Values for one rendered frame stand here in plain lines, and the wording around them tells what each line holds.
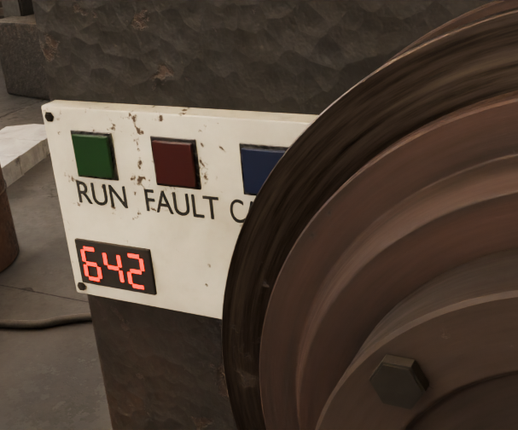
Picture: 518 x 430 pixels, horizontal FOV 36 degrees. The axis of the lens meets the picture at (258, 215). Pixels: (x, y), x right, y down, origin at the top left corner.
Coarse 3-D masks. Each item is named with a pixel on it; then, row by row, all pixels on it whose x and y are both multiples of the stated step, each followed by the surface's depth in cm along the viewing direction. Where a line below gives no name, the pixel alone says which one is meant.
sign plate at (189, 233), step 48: (144, 144) 65; (192, 144) 62; (240, 144) 60; (288, 144) 59; (96, 192) 69; (144, 192) 66; (192, 192) 64; (240, 192) 62; (96, 240) 71; (144, 240) 69; (192, 240) 66; (96, 288) 74; (144, 288) 70; (192, 288) 68
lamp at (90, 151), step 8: (72, 136) 67; (80, 136) 67; (88, 136) 66; (96, 136) 66; (80, 144) 67; (88, 144) 67; (96, 144) 66; (104, 144) 66; (80, 152) 67; (88, 152) 67; (96, 152) 66; (104, 152) 66; (80, 160) 68; (88, 160) 67; (96, 160) 67; (104, 160) 66; (80, 168) 68; (88, 168) 68; (96, 168) 67; (104, 168) 67; (112, 168) 67; (96, 176) 68; (104, 176) 67; (112, 176) 67
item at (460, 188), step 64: (448, 128) 37; (512, 128) 36; (384, 192) 40; (448, 192) 37; (512, 192) 35; (320, 256) 43; (384, 256) 39; (448, 256) 37; (320, 320) 42; (320, 384) 44
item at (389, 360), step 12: (384, 360) 35; (396, 360) 35; (408, 360) 35; (384, 372) 35; (396, 372) 34; (408, 372) 34; (420, 372) 35; (372, 384) 35; (384, 384) 35; (396, 384) 35; (408, 384) 34; (420, 384) 34; (384, 396) 35; (396, 396) 35; (408, 396) 35; (420, 396) 35; (408, 408) 35
